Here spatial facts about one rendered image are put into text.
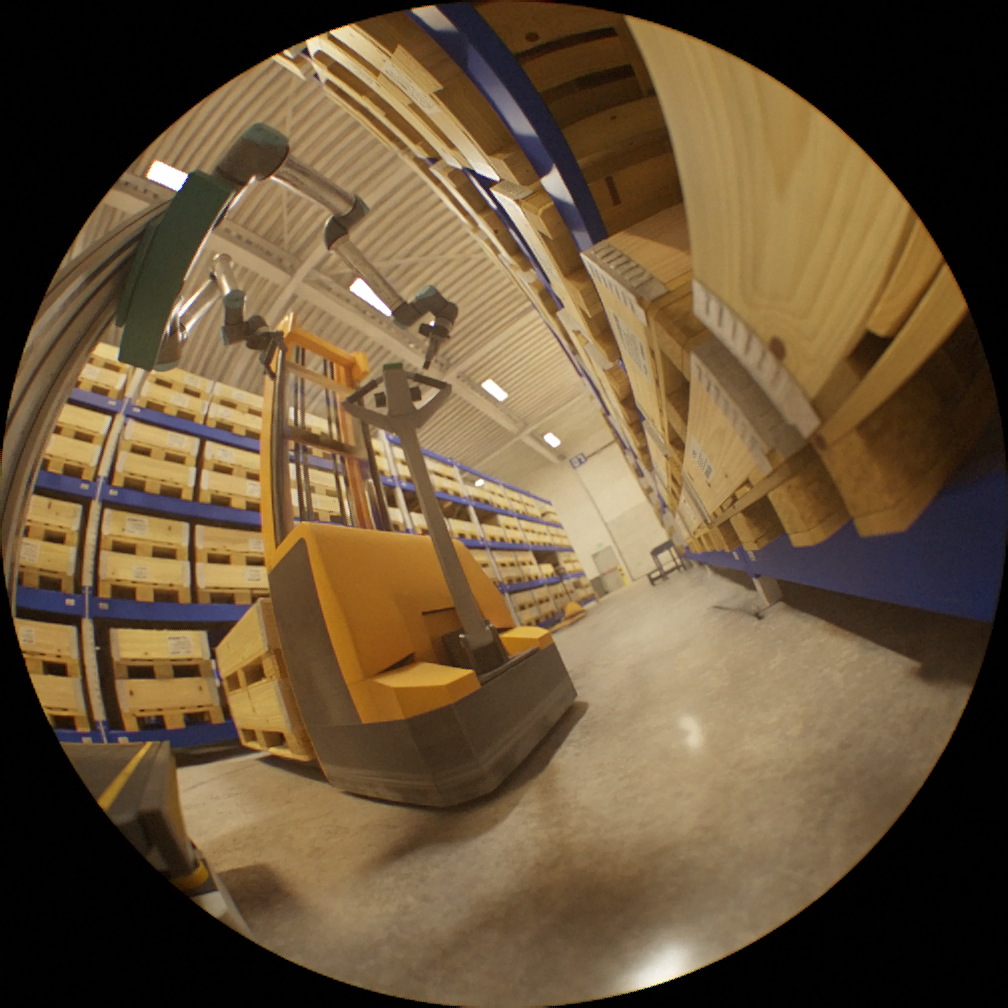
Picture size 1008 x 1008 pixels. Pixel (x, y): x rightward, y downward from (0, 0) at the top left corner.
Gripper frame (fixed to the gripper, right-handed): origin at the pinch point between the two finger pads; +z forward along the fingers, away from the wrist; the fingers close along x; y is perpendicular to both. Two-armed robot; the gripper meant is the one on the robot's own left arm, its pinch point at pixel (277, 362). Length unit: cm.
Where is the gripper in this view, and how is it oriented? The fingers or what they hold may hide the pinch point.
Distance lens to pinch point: 140.8
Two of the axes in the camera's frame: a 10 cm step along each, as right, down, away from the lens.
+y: 3.8, -2.7, 8.8
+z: 6.6, 7.5, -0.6
